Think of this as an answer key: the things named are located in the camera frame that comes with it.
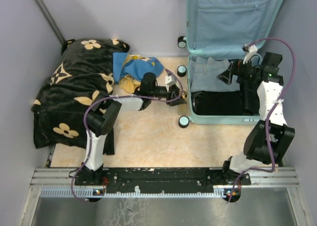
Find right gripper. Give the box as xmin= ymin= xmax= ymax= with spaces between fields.
xmin=216 ymin=55 xmax=262 ymax=85

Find suitcase wheel on lid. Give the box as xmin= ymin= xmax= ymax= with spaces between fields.
xmin=177 ymin=36 xmax=187 ymax=49

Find aluminium frame rail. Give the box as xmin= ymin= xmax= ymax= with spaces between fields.
xmin=30 ymin=167 xmax=299 ymax=202

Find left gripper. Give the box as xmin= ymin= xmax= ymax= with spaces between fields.
xmin=149 ymin=83 xmax=186 ymax=106

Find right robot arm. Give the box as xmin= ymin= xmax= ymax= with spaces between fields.
xmin=218 ymin=51 xmax=295 ymax=184

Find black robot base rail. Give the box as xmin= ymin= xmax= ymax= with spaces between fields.
xmin=75 ymin=168 xmax=239 ymax=194

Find light blue hard-shell suitcase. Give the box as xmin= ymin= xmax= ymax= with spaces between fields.
xmin=186 ymin=0 xmax=284 ymax=124

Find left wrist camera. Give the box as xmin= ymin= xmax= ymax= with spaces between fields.
xmin=165 ymin=74 xmax=176 ymax=88

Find gold-capped amber bottle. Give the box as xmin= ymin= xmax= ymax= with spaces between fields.
xmin=180 ymin=90 xmax=187 ymax=99

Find suitcase wheel near front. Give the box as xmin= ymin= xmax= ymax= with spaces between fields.
xmin=178 ymin=115 xmax=190 ymax=128

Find blue and yellow shirt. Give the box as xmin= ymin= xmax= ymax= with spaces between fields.
xmin=112 ymin=53 xmax=164 ymax=93

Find light blue denim jeans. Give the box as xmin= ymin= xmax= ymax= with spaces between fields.
xmin=189 ymin=56 xmax=240 ymax=92

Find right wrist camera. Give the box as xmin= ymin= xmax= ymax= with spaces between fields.
xmin=242 ymin=44 xmax=258 ymax=64

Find black floral fleece blanket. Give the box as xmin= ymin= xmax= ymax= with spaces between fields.
xmin=31 ymin=38 xmax=130 ymax=149

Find black roll-up pouch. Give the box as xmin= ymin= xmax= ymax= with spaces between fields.
xmin=240 ymin=80 xmax=260 ymax=115

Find black cloth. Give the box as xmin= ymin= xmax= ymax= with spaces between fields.
xmin=192 ymin=91 xmax=243 ymax=116

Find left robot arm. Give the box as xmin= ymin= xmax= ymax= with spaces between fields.
xmin=82 ymin=71 xmax=187 ymax=185

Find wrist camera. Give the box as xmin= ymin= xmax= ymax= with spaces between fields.
xmin=242 ymin=44 xmax=258 ymax=64
xmin=165 ymin=74 xmax=176 ymax=88

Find suitcase wheel middle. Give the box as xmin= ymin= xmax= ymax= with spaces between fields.
xmin=177 ymin=65 xmax=187 ymax=77

